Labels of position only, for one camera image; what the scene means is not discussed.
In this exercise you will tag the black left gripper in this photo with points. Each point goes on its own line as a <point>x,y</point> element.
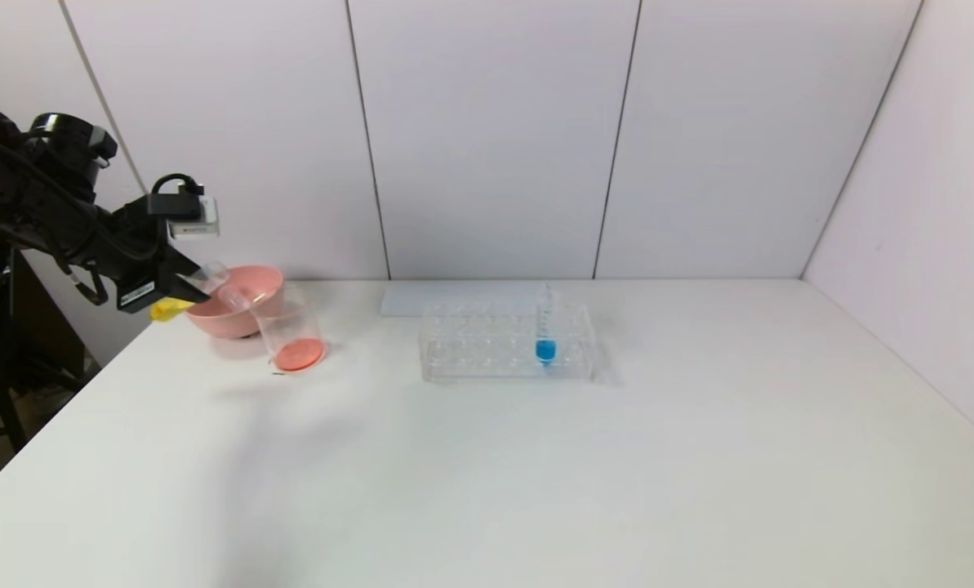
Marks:
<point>145,287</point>

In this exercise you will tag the test tube with yellow pigment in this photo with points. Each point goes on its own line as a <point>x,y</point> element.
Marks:
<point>170,309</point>

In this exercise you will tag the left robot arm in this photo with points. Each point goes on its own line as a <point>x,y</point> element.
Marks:
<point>29,196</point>

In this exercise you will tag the clear glass beaker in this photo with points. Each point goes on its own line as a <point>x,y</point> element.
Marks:
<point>299,353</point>

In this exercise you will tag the clear acrylic test tube rack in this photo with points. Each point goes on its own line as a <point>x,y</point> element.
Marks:
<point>486,351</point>

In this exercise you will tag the test tube with blue pigment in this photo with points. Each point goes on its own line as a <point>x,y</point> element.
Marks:
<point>544,350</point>

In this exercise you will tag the pink bowl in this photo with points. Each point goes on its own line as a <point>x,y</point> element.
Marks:
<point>242,314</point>

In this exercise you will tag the dark chair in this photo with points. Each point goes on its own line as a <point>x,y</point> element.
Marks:
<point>5,359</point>

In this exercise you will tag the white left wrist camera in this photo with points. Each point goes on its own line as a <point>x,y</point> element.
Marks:
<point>195,219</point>

